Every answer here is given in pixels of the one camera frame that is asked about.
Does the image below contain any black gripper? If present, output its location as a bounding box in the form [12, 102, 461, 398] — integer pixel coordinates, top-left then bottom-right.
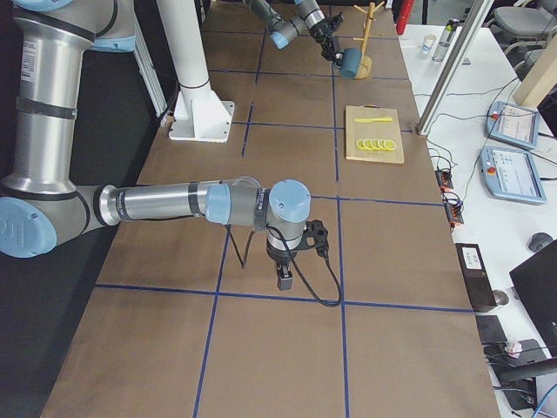
[266, 237, 302, 290]
[309, 18, 344, 65]

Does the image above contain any teal ribbed mug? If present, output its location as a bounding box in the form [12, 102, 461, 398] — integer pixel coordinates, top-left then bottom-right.
[339, 48, 362, 79]

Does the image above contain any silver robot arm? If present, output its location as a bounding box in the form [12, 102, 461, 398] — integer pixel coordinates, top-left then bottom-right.
[1, 1, 311, 290]
[243, 0, 346, 68]

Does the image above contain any wooden mug rack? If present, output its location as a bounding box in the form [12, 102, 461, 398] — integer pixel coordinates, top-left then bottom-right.
[353, 1, 385, 79]

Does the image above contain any paper cup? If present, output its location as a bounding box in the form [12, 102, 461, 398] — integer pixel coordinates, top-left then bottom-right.
[420, 34, 437, 55]

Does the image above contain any bamboo cutting board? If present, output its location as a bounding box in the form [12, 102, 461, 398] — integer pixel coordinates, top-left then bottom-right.
[345, 105, 405, 165]

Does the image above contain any yellow plastic knife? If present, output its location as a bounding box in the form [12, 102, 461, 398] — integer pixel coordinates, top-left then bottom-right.
[353, 117, 393, 124]

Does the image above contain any red cylinder object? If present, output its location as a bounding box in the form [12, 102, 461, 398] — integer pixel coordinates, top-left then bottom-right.
[395, 0, 414, 35]

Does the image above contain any clear water bottle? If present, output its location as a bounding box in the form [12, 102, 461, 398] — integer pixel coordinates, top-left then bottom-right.
[432, 18, 460, 63]

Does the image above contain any orange black power adapter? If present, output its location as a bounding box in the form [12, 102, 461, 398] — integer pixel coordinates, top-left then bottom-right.
[435, 169, 453, 192]

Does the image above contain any grey office chair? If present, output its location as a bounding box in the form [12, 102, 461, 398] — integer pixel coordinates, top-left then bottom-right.
[486, 1, 556, 55]

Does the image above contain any black box with label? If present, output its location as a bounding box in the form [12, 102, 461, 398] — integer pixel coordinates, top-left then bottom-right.
[455, 243, 497, 313]

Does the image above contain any teach pendant far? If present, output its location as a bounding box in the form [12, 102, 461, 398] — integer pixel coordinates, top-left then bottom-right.
[486, 101, 540, 150]

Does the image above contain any teach pendant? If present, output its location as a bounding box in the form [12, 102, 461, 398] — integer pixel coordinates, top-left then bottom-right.
[480, 146, 547, 205]
[486, 101, 540, 150]

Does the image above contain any teach pendant near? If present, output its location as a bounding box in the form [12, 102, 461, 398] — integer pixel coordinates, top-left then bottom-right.
[480, 146, 547, 205]

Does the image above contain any black laptop monitor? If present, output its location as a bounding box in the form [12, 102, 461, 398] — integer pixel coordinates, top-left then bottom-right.
[510, 245, 556, 357]

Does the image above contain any black computer mouse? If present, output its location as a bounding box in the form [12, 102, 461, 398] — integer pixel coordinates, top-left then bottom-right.
[527, 232, 554, 253]

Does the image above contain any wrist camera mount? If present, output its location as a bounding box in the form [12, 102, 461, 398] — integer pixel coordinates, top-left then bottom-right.
[326, 12, 344, 32]
[300, 219, 329, 259]

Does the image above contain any white pedestal column base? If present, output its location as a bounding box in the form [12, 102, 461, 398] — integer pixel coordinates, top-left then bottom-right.
[157, 0, 235, 143]

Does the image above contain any aluminium frame post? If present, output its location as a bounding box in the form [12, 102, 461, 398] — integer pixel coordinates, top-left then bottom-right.
[416, 0, 493, 136]

